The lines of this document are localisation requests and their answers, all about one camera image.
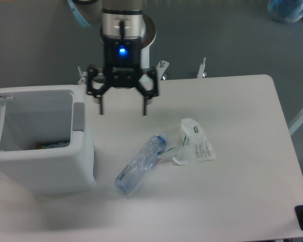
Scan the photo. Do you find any clear plastic water bottle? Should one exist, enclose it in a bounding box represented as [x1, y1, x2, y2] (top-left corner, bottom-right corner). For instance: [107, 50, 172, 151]
[114, 134, 168, 196]

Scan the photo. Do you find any trash inside can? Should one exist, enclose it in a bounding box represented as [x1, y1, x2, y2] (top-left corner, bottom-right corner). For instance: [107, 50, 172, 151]
[35, 141, 70, 149]

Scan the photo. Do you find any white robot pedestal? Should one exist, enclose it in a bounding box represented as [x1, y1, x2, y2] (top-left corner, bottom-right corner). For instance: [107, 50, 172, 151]
[99, 15, 157, 74]

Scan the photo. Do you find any white trash can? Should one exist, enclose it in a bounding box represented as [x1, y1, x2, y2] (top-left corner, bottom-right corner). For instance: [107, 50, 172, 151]
[0, 85, 95, 194]

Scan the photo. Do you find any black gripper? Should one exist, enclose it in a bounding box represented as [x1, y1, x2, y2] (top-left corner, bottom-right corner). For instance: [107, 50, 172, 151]
[85, 36, 160, 116]

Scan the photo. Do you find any crumpled white plastic bag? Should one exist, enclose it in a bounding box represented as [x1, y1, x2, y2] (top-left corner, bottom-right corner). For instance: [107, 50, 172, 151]
[160, 118, 216, 165]

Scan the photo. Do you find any blue plastic bag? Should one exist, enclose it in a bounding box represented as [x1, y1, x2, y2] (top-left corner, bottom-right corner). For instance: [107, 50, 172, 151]
[267, 1, 303, 24]

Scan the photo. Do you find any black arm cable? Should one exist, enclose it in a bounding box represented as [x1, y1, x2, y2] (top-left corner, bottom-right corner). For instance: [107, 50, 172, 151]
[119, 20, 126, 41]

